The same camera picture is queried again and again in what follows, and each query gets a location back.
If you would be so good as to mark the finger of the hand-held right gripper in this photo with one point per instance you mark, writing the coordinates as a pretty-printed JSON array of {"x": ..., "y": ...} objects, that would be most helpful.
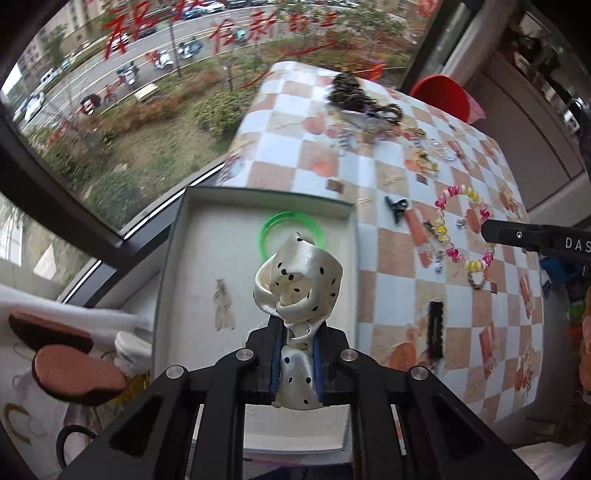
[{"x": 512, "y": 234}]

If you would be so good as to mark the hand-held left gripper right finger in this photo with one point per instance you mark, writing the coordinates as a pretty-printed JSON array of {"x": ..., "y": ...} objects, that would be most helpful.
[{"x": 320, "y": 364}]

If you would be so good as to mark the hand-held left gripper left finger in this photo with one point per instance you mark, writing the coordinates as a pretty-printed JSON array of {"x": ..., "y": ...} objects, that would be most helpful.
[{"x": 275, "y": 364}]

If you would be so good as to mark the silver leaf charm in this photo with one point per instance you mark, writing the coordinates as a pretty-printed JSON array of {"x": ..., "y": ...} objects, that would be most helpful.
[{"x": 437, "y": 262}]

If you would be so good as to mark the white polka dot satin scrunchie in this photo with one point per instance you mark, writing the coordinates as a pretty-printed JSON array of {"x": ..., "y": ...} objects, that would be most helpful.
[{"x": 295, "y": 277}]

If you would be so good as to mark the black claw hair clip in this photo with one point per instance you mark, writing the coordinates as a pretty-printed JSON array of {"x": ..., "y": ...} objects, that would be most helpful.
[{"x": 397, "y": 207}]

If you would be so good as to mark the black comb hair clip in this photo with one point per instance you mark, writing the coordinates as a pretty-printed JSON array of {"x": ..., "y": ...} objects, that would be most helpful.
[{"x": 436, "y": 327}]

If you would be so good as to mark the beige feather ornament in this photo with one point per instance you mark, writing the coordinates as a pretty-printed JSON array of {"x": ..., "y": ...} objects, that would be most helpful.
[{"x": 224, "y": 309}]

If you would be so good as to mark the green translucent bangle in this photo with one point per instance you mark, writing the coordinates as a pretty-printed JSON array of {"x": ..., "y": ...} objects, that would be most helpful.
[{"x": 265, "y": 230}]

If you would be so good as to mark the red plastic stool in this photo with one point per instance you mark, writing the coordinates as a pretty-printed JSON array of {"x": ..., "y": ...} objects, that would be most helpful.
[{"x": 443, "y": 94}]

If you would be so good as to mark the checkered printed tablecloth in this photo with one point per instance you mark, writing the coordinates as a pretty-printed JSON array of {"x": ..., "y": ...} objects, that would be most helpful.
[{"x": 304, "y": 184}]

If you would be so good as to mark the brown soled black slipper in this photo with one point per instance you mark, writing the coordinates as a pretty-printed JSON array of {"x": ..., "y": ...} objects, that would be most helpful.
[
  {"x": 46, "y": 330},
  {"x": 74, "y": 376}
]

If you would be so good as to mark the white fabric roll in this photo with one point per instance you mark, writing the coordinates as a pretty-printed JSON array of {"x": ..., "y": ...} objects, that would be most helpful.
[{"x": 55, "y": 304}]

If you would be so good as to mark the white printed cloth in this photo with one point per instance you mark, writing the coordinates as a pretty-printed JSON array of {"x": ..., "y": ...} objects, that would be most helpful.
[{"x": 18, "y": 401}]

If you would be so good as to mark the black window frame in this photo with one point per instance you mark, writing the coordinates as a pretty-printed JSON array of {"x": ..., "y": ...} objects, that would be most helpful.
[{"x": 46, "y": 184}]

